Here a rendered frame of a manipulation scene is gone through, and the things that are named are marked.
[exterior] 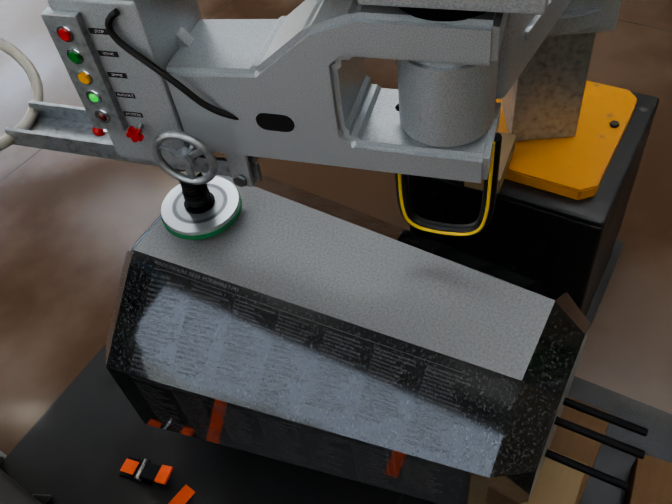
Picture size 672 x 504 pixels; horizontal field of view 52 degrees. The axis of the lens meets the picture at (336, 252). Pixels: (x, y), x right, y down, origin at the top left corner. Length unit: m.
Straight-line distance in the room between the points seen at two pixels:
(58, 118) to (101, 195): 1.48
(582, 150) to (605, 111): 0.20
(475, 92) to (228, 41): 0.52
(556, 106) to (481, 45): 0.90
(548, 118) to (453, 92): 0.85
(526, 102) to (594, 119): 0.28
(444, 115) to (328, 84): 0.23
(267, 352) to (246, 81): 0.69
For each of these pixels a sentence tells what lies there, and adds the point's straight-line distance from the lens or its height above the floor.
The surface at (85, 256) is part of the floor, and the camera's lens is 3.22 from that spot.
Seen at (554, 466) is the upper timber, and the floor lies 0.24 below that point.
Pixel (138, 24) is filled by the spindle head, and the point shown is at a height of 1.51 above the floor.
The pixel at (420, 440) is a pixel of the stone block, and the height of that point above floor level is 0.69.
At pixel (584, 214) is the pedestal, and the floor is 0.74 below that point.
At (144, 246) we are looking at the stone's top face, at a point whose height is 0.84.
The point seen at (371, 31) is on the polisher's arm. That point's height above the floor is 1.52.
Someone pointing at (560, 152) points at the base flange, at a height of 0.78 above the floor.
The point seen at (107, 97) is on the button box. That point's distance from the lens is 1.58.
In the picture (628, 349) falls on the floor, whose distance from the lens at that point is 2.69.
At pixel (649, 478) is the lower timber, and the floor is 0.13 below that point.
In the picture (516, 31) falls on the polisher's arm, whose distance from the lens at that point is 1.43.
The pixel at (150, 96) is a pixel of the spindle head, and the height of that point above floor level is 1.34.
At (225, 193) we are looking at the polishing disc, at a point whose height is 0.90.
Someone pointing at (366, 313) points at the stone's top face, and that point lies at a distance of 1.66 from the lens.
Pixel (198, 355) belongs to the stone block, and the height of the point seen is 0.69.
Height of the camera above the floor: 2.19
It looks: 49 degrees down
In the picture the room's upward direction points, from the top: 9 degrees counter-clockwise
